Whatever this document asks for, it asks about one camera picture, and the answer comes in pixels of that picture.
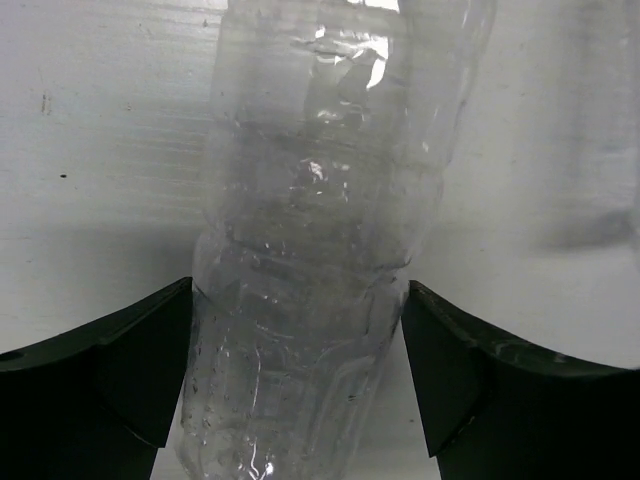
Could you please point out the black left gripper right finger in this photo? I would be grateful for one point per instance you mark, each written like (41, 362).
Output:
(495, 406)

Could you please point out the clear bottle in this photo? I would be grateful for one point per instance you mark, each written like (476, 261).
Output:
(332, 124)

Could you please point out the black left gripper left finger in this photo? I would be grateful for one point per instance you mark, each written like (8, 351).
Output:
(97, 401)

